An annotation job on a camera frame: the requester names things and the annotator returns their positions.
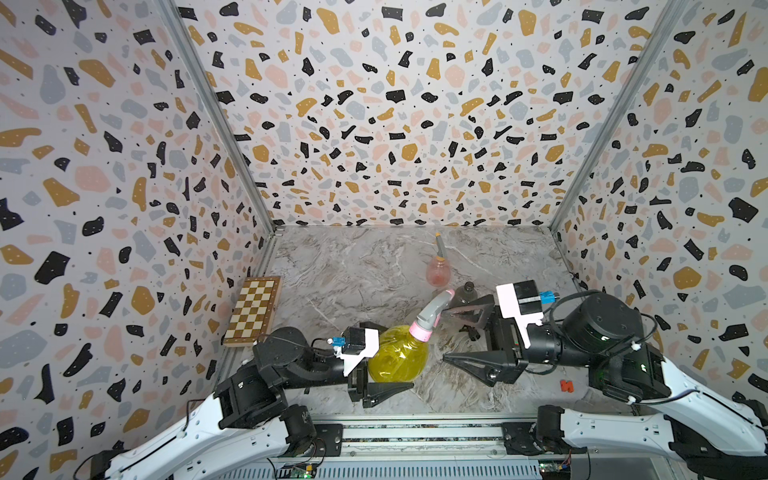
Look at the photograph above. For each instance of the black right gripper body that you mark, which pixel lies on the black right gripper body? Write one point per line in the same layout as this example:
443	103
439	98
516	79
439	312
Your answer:
504	347

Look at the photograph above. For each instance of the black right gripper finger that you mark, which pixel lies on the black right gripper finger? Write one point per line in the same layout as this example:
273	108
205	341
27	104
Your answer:
475	314
488	367

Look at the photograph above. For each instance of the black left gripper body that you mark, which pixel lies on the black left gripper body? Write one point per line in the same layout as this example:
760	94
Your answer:
357	382

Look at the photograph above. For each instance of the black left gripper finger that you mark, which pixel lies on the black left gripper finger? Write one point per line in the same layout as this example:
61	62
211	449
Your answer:
371	400
388	388

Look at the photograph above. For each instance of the yellow spray bottle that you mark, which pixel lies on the yellow spray bottle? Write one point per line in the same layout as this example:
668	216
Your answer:
402	355

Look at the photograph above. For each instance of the pink transparent spray bottle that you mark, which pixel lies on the pink transparent spray bottle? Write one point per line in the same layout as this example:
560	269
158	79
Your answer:
438	273

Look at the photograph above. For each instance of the grey pink spray nozzle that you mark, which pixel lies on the grey pink spray nozzle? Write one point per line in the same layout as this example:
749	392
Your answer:
427	319

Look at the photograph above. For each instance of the grey yellow spray nozzle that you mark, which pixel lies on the grey yellow spray nozzle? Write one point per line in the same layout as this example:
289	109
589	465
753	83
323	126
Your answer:
440	246

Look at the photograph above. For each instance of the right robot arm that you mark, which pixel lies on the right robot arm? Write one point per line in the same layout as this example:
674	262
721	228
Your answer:
676	416

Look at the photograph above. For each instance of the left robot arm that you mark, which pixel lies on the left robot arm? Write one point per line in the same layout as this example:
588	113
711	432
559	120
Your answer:
248	416

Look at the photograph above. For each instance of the dark smoky spray bottle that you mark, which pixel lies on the dark smoky spray bottle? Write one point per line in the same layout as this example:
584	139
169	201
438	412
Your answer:
464	294

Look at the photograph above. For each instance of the black spray nozzle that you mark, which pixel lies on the black spray nozzle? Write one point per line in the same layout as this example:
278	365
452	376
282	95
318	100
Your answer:
473	333

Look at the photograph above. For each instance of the wooden chess board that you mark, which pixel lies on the wooden chess board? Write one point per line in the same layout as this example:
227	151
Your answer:
254	311

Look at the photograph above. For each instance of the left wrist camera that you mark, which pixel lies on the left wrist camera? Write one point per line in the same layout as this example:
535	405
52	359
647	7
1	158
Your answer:
355	345

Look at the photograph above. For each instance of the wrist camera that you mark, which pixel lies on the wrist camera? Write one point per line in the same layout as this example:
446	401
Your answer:
355	345
524	303

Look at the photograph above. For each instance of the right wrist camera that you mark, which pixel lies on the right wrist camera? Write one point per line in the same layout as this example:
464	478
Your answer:
524	303

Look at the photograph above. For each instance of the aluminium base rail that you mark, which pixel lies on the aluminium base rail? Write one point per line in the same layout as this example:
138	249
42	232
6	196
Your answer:
430	447

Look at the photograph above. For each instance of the aluminium frame post right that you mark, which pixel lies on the aluminium frame post right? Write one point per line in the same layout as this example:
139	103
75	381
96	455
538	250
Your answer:
667	20

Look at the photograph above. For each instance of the aluminium frame post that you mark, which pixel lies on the aluminium frame post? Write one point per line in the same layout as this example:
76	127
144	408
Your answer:
667	20
168	11

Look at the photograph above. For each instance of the aluminium frame post left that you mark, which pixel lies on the aluminium frame post left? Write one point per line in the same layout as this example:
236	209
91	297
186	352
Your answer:
168	11

